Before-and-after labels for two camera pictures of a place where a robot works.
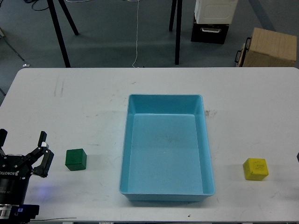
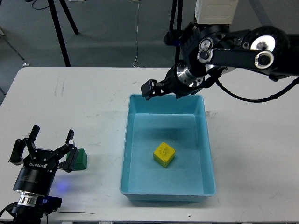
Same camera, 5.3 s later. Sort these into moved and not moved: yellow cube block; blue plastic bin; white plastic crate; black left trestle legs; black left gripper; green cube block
Moved: black left gripper; yellow cube block
Not moved: white plastic crate; black left trestle legs; blue plastic bin; green cube block
